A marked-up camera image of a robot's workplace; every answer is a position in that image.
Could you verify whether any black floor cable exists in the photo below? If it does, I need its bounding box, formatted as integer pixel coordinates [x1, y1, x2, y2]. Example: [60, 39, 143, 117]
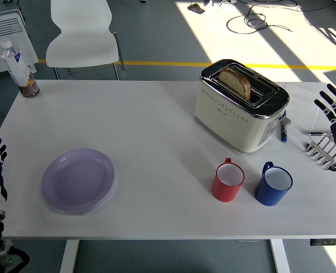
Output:
[226, 0, 299, 35]

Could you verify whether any blue marker pen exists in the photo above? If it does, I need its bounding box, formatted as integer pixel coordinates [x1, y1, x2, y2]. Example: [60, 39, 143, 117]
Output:
[280, 110, 288, 143]

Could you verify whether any silver metal toast rack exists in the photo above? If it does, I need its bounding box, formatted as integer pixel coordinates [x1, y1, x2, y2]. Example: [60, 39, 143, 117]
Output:
[303, 133, 336, 172]

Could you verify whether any white panel heater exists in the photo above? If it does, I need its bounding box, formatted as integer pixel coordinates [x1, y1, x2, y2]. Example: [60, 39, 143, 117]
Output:
[0, 9, 39, 77]

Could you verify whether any white table leg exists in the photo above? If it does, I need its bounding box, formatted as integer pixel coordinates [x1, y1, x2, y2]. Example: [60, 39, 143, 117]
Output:
[269, 239, 291, 273]
[59, 240, 80, 273]

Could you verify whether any cream chrome toaster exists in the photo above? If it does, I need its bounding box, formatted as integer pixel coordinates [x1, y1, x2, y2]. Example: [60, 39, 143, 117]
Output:
[194, 59, 292, 154]

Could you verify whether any red enamel mug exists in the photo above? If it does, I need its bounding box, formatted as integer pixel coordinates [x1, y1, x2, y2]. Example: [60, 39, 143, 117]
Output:
[211, 158, 246, 203]

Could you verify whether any clear plastic drink bottle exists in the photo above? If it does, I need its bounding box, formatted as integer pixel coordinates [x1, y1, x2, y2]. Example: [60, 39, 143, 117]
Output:
[0, 39, 41, 99]

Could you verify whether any black table control panel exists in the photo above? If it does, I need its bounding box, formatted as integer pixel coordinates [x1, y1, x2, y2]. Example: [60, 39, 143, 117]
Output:
[310, 238, 336, 246]

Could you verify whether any blue enamel mug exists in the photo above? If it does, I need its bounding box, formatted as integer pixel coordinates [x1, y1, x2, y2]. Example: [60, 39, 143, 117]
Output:
[254, 161, 294, 207]

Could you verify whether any brown floor pedal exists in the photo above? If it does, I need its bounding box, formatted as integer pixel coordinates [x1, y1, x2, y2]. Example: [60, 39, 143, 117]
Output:
[187, 3, 206, 14]

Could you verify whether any bread slice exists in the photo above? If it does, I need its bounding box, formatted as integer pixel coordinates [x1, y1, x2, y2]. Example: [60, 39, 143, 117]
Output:
[218, 67, 251, 100]

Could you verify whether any purple plastic plate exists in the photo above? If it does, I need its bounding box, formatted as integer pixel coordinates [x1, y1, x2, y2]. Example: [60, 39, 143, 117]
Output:
[40, 148, 116, 216]

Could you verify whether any white plastic chair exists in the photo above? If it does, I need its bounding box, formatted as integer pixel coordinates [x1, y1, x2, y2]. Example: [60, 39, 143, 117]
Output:
[45, 0, 126, 81]

